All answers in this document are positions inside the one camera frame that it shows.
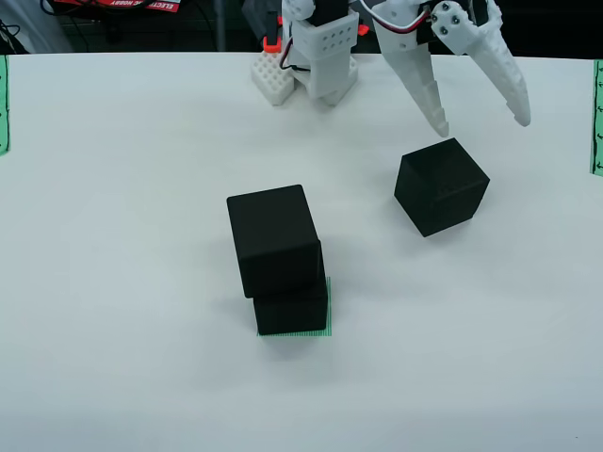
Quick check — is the green striped square marker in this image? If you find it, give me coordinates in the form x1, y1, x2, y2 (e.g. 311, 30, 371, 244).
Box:
256, 276, 334, 338

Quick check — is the black printed cube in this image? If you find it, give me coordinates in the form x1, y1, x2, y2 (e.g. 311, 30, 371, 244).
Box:
253, 277, 330, 336
226, 184, 325, 299

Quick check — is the black cube with patterned face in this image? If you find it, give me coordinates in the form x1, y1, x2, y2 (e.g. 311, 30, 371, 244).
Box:
393, 137, 491, 238

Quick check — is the red printed package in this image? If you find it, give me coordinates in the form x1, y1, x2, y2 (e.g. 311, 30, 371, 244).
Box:
50, 0, 183, 13

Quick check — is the red white black servo cable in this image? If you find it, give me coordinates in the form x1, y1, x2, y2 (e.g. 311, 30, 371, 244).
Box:
357, 0, 435, 34

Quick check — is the white background panel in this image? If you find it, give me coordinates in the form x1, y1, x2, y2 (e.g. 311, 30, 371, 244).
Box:
0, 0, 74, 54

